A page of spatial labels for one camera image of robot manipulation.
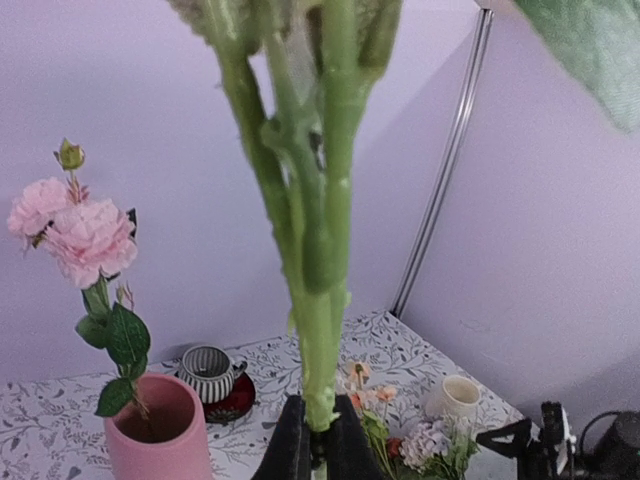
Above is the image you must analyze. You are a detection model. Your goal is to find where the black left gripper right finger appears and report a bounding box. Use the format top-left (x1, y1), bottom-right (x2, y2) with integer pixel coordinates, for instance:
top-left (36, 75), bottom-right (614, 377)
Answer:
top-left (327, 395), bottom-right (385, 480)

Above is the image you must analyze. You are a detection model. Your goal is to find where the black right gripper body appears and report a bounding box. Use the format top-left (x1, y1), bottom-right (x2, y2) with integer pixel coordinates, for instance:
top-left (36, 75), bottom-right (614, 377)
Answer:
top-left (519, 411), bottom-right (639, 479)

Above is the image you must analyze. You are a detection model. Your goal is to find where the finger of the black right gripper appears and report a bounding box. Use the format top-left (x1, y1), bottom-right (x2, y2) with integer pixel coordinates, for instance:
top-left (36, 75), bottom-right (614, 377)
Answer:
top-left (476, 418), bottom-right (533, 459)

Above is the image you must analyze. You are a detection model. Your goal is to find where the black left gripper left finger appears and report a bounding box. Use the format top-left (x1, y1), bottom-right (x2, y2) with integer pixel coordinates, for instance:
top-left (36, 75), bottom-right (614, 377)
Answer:
top-left (251, 395), bottom-right (311, 480)

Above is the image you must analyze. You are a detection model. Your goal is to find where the orange blossom flower stem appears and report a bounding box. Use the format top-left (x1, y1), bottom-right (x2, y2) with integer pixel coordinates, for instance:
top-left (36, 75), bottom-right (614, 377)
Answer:
top-left (344, 361), bottom-right (397, 479)

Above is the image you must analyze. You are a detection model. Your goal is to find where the pink peony flower stem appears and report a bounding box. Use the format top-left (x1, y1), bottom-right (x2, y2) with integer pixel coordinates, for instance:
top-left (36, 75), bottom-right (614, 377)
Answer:
top-left (7, 139), bottom-right (153, 431)

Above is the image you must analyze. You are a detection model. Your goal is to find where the peach rose flower stem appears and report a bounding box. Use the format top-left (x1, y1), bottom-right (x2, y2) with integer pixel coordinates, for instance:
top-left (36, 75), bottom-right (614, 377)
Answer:
top-left (164, 0), bottom-right (640, 432)

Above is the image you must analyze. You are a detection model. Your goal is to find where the rust red rose stem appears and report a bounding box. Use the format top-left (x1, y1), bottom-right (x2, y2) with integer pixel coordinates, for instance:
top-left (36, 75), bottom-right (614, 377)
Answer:
top-left (386, 437), bottom-right (402, 461)

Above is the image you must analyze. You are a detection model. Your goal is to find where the pink tall vase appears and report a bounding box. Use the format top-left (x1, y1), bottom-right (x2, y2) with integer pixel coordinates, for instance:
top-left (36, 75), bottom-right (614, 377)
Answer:
top-left (104, 373), bottom-right (213, 480)

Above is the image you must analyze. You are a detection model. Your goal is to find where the cream white mug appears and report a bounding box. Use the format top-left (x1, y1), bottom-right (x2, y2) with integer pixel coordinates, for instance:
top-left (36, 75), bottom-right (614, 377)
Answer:
top-left (424, 375), bottom-right (481, 422)

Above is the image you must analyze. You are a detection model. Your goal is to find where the dark red saucer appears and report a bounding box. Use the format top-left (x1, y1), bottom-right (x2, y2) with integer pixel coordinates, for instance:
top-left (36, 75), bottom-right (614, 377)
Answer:
top-left (203, 373), bottom-right (256, 425)

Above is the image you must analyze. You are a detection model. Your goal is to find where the striped grey ceramic cup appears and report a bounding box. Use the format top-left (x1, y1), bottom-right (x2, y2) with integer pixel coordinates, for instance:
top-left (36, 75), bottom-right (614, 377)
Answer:
top-left (176, 345), bottom-right (247, 405)

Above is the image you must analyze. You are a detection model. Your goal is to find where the floral patterned table mat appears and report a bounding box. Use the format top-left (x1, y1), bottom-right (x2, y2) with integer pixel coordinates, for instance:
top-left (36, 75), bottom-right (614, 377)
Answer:
top-left (0, 309), bottom-right (541, 480)

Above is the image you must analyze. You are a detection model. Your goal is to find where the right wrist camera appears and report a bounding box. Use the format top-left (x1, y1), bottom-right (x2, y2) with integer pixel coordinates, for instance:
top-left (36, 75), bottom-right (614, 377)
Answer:
top-left (539, 401), bottom-right (577, 479)

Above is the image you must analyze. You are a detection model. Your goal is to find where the right aluminium frame post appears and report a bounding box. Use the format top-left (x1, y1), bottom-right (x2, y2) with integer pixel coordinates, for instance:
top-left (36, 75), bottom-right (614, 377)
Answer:
top-left (389, 8), bottom-right (494, 319)

